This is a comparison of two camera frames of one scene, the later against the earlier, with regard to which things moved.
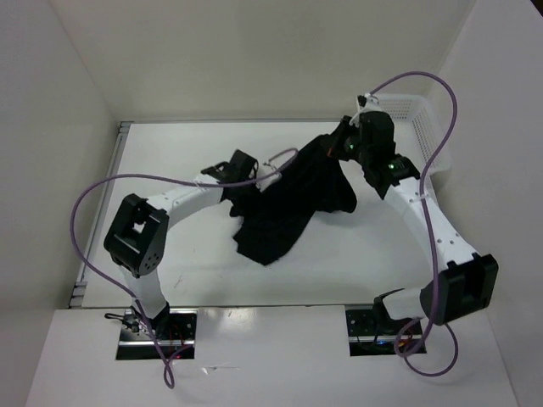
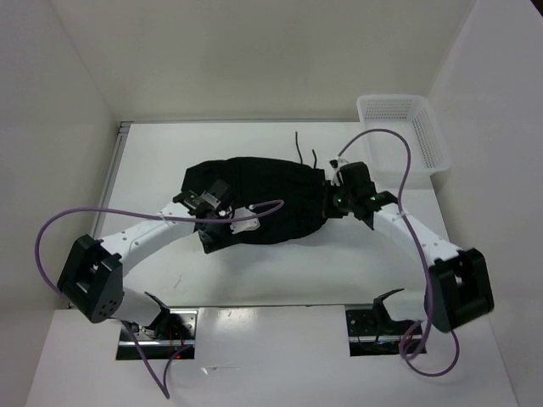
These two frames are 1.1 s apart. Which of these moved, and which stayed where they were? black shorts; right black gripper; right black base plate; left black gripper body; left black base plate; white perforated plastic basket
Moved: right black gripper; left black gripper body; black shorts
Stayed: left black base plate; white perforated plastic basket; right black base plate
